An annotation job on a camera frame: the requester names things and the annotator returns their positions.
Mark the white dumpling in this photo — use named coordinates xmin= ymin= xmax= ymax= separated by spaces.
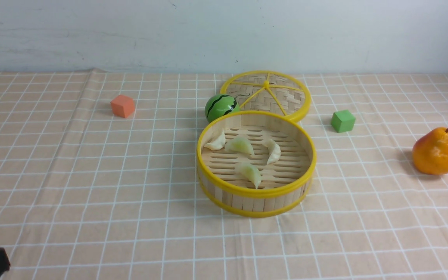
xmin=262 ymin=139 xmax=281 ymax=165
xmin=204 ymin=129 xmax=226 ymax=151

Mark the pale green dumpling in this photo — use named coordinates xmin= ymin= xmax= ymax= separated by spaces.
xmin=234 ymin=163 xmax=262 ymax=189
xmin=224 ymin=136 xmax=255 ymax=156

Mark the bamboo steamer tray yellow rim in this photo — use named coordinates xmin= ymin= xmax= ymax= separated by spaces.
xmin=196 ymin=110 xmax=317 ymax=218

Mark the woven bamboo steamer lid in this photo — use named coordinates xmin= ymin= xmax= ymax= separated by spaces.
xmin=219 ymin=70 xmax=312 ymax=122

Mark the orange cube block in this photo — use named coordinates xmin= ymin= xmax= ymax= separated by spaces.
xmin=110 ymin=94 xmax=136 ymax=118

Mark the green watermelon ball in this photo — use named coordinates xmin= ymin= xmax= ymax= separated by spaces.
xmin=204 ymin=94 xmax=240 ymax=123

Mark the green cube block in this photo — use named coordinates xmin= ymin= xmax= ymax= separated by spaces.
xmin=331 ymin=110 xmax=356 ymax=133

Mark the orange yellow toy pear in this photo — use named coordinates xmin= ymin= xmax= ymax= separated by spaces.
xmin=412 ymin=127 xmax=448 ymax=175

